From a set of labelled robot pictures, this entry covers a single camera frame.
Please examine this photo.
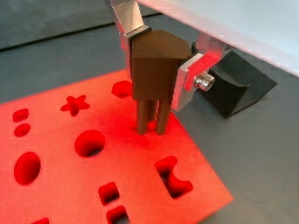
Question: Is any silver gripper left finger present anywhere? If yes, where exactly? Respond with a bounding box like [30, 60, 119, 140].
[109, 0, 151, 76]

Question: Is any black curved holder block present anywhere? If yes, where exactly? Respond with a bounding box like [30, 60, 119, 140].
[201, 51, 277, 118]

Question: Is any red shape sorting board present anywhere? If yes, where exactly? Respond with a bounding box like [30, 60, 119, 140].
[0, 72, 233, 224]

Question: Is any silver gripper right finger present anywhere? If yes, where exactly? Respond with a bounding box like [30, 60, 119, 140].
[173, 31, 229, 111]

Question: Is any brown three prong peg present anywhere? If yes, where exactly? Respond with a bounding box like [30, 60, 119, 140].
[131, 30, 193, 135]

